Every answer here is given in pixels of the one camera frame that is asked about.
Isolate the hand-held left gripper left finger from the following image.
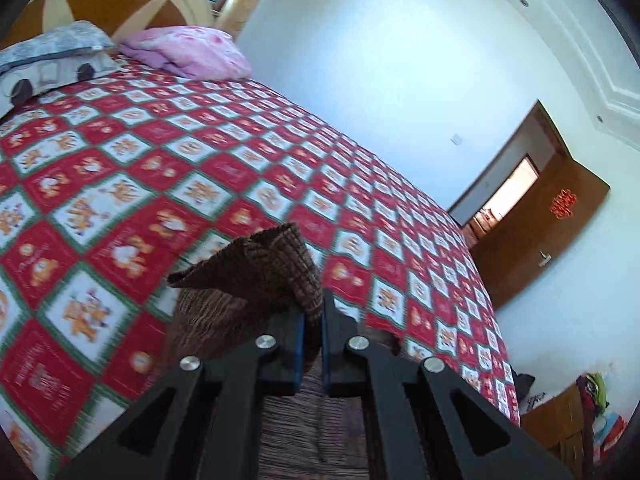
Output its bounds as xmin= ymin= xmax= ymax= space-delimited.
xmin=54 ymin=307 xmax=307 ymax=480

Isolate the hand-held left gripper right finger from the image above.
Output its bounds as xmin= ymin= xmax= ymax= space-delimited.
xmin=321 ymin=287 xmax=576 ymax=480

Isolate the brown knitted sweater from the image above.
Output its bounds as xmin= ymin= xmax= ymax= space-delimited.
xmin=166 ymin=222 xmax=401 ymax=480

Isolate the pile of colourful clothes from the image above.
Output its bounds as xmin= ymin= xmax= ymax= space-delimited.
xmin=575 ymin=372 xmax=628 ymax=461

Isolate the brown wooden door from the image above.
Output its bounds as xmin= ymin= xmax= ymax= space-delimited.
xmin=470 ymin=152 xmax=612 ymax=311

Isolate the red printed bedspread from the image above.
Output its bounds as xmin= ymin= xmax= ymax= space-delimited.
xmin=0 ymin=52 xmax=523 ymax=480

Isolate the wooden cabinet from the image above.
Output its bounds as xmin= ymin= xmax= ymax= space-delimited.
xmin=520 ymin=382 xmax=596 ymax=480

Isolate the red paper door decoration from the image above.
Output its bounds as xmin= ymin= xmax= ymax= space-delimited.
xmin=550 ymin=189 xmax=576 ymax=220

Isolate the pink pillow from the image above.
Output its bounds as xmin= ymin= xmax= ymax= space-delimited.
xmin=118 ymin=26 xmax=253 ymax=81

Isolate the beige patterned curtain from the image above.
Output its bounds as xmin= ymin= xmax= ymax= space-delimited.
xmin=215 ymin=0 xmax=276 ymax=41

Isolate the beige car print pillow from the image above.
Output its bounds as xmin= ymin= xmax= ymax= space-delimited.
xmin=0 ymin=51 xmax=122 ymax=118

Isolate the grey patterned pillow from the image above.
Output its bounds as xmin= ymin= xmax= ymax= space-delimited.
xmin=0 ymin=21 xmax=119 ymax=77

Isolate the brown door frame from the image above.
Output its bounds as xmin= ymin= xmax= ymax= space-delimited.
xmin=447 ymin=100 xmax=571 ymax=228

